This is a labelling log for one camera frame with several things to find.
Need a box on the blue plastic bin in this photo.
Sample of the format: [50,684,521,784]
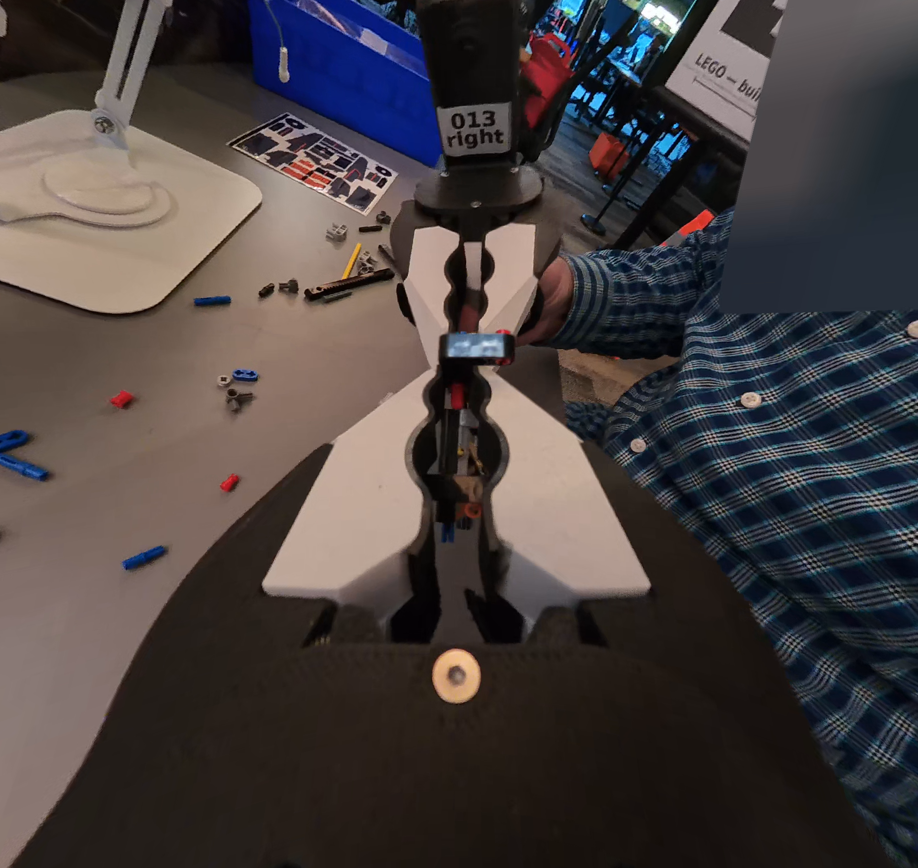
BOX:
[247,0,443,167]

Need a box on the black poster stand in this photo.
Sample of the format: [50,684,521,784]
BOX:
[579,82,750,252]

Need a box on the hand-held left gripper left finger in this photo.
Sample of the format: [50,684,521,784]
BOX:
[262,371,440,641]

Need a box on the white cable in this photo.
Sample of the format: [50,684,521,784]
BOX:
[240,0,294,85]

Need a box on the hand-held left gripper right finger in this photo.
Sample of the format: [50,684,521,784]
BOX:
[475,371,652,641]

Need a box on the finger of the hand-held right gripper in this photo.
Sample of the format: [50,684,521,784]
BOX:
[396,226,467,373]
[465,228,540,352]

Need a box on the white tablet stand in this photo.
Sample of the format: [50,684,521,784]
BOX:
[0,0,264,315]

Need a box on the person's right hand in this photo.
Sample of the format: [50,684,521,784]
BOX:
[516,258,576,347]

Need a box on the lego sticker sheet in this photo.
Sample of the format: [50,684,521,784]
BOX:
[227,112,400,215]

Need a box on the person's right forearm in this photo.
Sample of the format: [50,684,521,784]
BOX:
[556,211,725,363]

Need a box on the black lego beam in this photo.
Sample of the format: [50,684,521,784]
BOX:
[303,269,397,302]

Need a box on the red bag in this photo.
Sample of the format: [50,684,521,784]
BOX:
[522,32,576,132]

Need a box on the black lego chassis assembly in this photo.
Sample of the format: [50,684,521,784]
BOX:
[430,331,516,546]

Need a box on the framed marker poster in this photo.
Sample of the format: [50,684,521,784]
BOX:
[666,0,786,139]

